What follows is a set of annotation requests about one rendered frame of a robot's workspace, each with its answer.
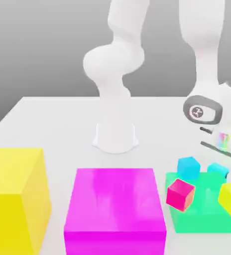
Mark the large green box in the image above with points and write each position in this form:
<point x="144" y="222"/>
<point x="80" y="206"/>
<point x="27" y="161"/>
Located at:
<point x="205" y="215"/>

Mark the small cyan cube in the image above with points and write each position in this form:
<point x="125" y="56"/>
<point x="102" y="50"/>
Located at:
<point x="188" y="168"/>
<point x="217" y="169"/>

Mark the small pink cube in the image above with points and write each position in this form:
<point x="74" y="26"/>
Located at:
<point x="178" y="194"/>

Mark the large yellow box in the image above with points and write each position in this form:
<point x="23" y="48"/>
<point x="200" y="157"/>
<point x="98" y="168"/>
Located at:
<point x="12" y="199"/>

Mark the large magenta box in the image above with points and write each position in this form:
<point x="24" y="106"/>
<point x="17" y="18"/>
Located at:
<point x="113" y="203"/>

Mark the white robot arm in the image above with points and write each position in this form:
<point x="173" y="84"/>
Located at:
<point x="113" y="65"/>

